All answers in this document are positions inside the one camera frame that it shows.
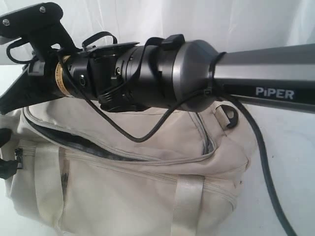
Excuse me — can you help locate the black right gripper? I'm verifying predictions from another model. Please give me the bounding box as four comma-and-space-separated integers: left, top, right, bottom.
0, 49, 64, 115

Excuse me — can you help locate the cream fabric duffel bag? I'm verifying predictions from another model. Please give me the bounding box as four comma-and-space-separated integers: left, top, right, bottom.
0, 98, 256, 236

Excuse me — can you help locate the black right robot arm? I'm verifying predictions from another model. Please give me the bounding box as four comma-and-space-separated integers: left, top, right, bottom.
0, 34, 315, 114

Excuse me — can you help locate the white backdrop curtain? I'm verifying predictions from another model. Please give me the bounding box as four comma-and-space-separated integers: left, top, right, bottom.
0, 0, 315, 67

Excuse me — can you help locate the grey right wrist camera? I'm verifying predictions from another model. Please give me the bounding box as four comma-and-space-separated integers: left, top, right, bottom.
0, 2, 76, 53

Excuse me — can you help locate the black right camera cable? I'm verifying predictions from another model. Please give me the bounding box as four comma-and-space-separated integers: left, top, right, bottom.
6, 34, 300, 236

